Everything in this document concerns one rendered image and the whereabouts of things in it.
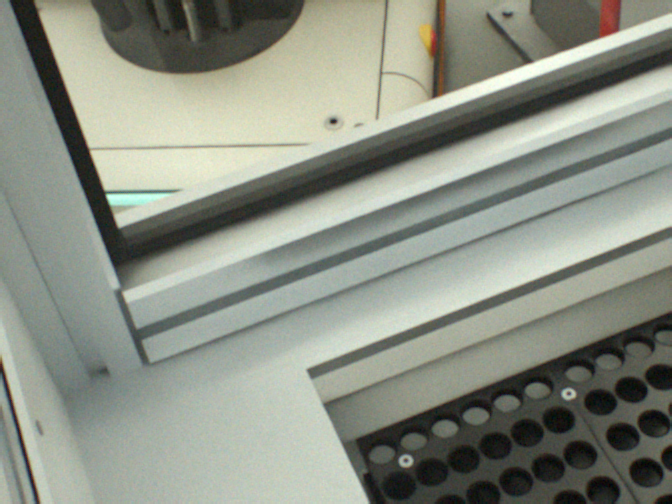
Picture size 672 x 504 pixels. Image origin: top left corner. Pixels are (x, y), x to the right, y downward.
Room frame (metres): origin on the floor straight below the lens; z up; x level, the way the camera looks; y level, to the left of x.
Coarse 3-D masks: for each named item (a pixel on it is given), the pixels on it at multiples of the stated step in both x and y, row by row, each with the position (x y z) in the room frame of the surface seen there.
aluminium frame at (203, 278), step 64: (0, 0) 0.30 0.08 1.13; (0, 64) 0.30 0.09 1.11; (640, 64) 0.37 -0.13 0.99; (0, 128) 0.30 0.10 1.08; (64, 128) 0.31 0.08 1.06; (448, 128) 0.35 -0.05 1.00; (512, 128) 0.35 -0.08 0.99; (576, 128) 0.34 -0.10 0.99; (640, 128) 0.35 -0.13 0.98; (0, 192) 0.29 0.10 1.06; (64, 192) 0.30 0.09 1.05; (320, 192) 0.33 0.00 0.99; (384, 192) 0.33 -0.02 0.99; (448, 192) 0.33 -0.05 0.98; (512, 192) 0.34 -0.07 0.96; (576, 192) 0.34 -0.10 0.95; (0, 256) 0.29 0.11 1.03; (64, 256) 0.29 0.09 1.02; (128, 256) 0.31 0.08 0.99; (192, 256) 0.31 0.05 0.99; (256, 256) 0.31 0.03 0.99; (320, 256) 0.31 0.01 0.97; (384, 256) 0.32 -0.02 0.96; (64, 320) 0.30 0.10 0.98; (128, 320) 0.30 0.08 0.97; (192, 320) 0.30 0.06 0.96; (256, 320) 0.31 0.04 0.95; (0, 384) 0.21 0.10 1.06; (64, 384) 0.29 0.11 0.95; (0, 448) 0.18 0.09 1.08
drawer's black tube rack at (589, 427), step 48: (624, 384) 0.28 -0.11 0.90; (480, 432) 0.27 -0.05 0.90; (528, 432) 0.28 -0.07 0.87; (576, 432) 0.26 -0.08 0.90; (624, 432) 0.26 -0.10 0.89; (384, 480) 0.25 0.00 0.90; (432, 480) 0.27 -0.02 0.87; (480, 480) 0.25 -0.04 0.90; (528, 480) 0.25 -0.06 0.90; (576, 480) 0.24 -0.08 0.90; (624, 480) 0.24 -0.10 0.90
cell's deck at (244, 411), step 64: (640, 192) 0.34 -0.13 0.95; (448, 256) 0.33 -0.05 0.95; (512, 256) 0.32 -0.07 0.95; (576, 256) 0.31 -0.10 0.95; (640, 256) 0.32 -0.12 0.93; (320, 320) 0.30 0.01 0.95; (384, 320) 0.30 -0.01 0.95; (448, 320) 0.30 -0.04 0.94; (512, 320) 0.30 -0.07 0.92; (128, 384) 0.29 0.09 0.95; (192, 384) 0.28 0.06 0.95; (256, 384) 0.28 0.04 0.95; (320, 384) 0.28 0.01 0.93; (128, 448) 0.26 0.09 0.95; (192, 448) 0.26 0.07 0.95; (256, 448) 0.25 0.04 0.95; (320, 448) 0.25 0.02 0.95
